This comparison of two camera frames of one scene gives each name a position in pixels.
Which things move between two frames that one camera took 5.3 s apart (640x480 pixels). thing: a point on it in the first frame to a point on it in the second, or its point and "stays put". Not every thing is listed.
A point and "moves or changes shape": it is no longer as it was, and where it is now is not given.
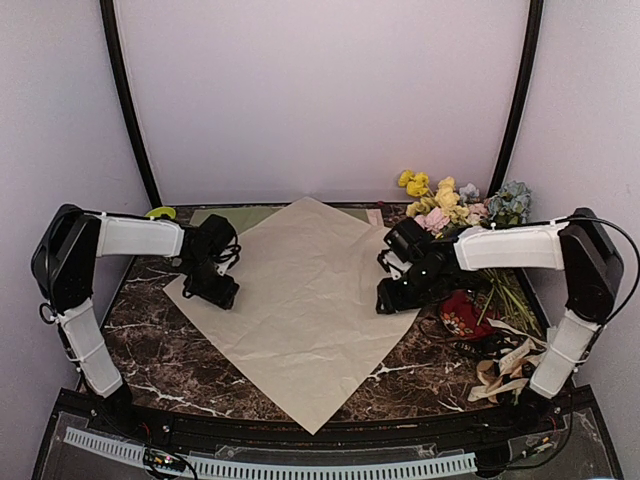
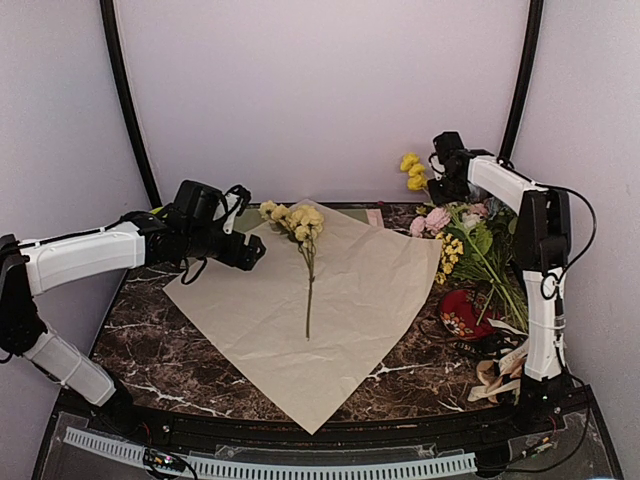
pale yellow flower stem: [446, 200] to [306, 222]
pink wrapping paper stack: [375, 217] stays put
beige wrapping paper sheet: [305, 320] stays put
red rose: [468, 315] stays put
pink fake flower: [433, 220] stays put
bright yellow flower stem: [416, 183] moves or changes shape
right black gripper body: [415, 292] to [452, 190]
